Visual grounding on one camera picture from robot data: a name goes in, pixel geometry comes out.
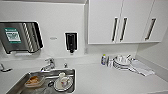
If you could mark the small wall label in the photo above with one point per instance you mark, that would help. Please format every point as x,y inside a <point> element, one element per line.
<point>53,38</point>

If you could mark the stack of white plates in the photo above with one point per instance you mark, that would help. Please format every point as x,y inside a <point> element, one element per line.
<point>121,63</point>

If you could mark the small chrome sink knob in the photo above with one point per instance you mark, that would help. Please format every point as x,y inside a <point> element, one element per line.
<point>65,65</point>

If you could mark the steel paper towel dispenser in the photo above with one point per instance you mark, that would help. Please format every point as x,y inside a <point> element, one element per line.
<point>20,38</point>

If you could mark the white cup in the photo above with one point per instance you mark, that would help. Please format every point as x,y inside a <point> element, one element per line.
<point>63,79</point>

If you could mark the steel sink basin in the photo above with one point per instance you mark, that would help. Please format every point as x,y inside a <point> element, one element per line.
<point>15,88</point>

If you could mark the black wall soap dispenser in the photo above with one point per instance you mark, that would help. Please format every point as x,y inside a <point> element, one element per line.
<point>71,40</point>

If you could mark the bowl with orange food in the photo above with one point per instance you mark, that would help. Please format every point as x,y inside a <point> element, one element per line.
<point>34,81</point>

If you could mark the chrome sink faucet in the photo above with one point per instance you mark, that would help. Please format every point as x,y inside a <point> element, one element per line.
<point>49,64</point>

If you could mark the white wall outlet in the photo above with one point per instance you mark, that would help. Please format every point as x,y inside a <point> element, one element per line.
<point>86,50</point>

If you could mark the three-door white wall cabinet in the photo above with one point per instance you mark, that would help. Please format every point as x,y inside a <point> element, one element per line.
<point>133,21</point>

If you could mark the blue white dish soap bottle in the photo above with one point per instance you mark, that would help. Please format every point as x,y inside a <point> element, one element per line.
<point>104,60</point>

